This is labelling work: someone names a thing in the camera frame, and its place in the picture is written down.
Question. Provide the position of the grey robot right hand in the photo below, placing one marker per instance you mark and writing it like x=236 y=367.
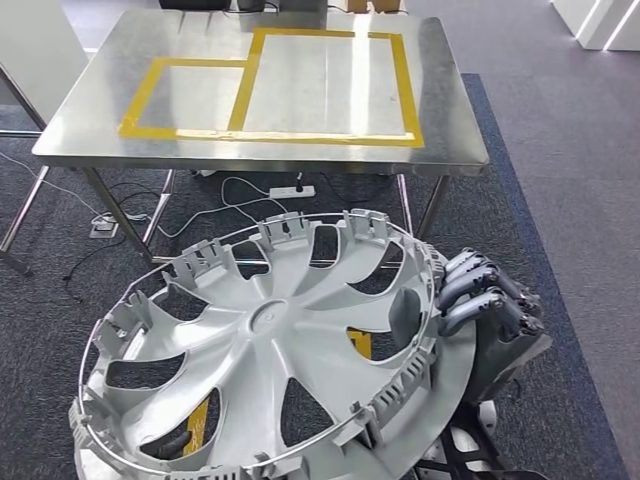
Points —
x=505 y=344

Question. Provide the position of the silver plastic wheel cover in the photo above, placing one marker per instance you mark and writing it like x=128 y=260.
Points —
x=270 y=318

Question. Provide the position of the stainless steel workbench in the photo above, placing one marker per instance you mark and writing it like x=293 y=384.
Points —
x=100 y=99

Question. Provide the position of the white power strip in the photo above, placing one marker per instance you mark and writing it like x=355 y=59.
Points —
x=290 y=193

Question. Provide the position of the white partition panels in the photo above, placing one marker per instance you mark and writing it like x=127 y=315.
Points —
x=595 y=23

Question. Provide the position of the grey equipment case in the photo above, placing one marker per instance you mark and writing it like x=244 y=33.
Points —
x=255 y=5

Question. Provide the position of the metal floor socket box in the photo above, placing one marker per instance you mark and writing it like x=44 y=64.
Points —
x=104 y=227

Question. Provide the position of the white desk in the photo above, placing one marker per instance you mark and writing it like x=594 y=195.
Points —
x=35 y=53

